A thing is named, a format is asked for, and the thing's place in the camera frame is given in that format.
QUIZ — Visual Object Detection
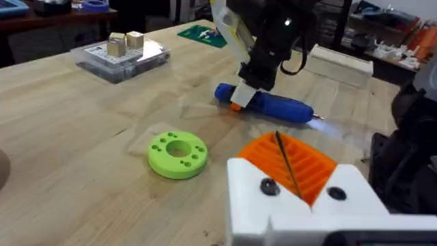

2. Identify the clear plastic parts box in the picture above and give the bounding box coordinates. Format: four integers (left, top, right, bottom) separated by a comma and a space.
70, 37, 171, 85

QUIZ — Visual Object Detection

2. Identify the green board with blocks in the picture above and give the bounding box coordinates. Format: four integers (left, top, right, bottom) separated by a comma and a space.
177, 24, 228, 49

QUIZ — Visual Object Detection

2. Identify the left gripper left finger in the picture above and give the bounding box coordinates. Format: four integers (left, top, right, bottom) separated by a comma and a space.
227, 131, 312, 246

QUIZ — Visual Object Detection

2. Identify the blue tray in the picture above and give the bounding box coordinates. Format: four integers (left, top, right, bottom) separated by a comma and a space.
0, 0, 30, 18

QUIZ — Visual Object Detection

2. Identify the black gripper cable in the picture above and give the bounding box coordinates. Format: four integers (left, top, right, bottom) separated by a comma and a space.
279, 32, 309, 77

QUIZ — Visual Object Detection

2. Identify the long whitish box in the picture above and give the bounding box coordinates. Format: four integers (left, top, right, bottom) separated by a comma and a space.
305, 44, 375, 90

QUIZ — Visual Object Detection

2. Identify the shelf with clutter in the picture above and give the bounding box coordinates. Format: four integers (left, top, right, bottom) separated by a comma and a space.
317, 0, 437, 74

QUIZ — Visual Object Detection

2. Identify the dark wooden side table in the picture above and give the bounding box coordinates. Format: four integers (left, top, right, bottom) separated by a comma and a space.
0, 6, 119, 35

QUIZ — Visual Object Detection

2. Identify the heap of white parts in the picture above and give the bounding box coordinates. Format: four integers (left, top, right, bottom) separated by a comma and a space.
371, 39, 421, 70

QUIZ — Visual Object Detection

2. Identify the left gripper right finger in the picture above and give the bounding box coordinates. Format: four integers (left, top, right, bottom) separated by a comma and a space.
276, 131, 391, 215

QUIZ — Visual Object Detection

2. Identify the green disc with holes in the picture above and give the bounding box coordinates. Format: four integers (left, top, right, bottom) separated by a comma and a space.
147, 131, 209, 180

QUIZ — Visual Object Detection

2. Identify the blue electric screwdriver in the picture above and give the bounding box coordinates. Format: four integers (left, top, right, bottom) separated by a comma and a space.
214, 83, 325, 124

